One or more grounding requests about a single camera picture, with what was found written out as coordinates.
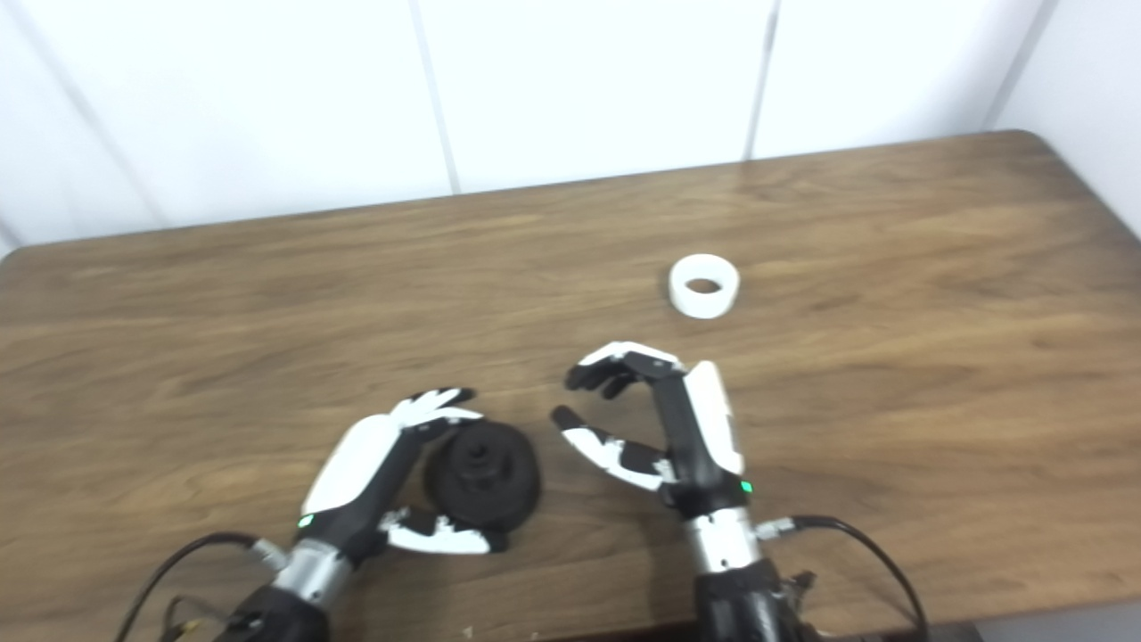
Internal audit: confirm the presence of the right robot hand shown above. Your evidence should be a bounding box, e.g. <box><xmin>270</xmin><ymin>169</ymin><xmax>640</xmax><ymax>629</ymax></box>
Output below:
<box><xmin>550</xmin><ymin>342</ymin><xmax>756</xmax><ymax>523</ymax></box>

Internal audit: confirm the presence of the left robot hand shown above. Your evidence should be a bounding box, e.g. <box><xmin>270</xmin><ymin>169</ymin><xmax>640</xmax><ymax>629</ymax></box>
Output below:
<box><xmin>299</xmin><ymin>386</ymin><xmax>511</xmax><ymax>567</ymax></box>

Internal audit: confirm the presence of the round black part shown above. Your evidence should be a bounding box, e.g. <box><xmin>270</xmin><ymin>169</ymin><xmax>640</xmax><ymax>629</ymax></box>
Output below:
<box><xmin>423</xmin><ymin>420</ymin><xmax>542</xmax><ymax>532</ymax></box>

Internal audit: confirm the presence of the white toothed ring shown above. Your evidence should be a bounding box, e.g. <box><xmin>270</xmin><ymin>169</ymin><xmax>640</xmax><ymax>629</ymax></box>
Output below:
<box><xmin>669</xmin><ymin>254</ymin><xmax>741</xmax><ymax>319</ymax></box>

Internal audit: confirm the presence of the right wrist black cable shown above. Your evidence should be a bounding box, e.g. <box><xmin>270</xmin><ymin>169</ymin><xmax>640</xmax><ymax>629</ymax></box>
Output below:
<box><xmin>758</xmin><ymin>514</ymin><xmax>932</xmax><ymax>642</ymax></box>

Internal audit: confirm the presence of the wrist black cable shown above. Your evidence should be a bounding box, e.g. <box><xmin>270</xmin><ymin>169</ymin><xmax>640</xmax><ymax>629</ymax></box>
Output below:
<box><xmin>111</xmin><ymin>532</ymin><xmax>291</xmax><ymax>642</ymax></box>
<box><xmin>758</xmin><ymin>514</ymin><xmax>932</xmax><ymax>642</ymax></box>

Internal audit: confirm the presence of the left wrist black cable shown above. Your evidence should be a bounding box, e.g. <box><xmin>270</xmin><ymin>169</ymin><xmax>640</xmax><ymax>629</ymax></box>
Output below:
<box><xmin>111</xmin><ymin>532</ymin><xmax>291</xmax><ymax>642</ymax></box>

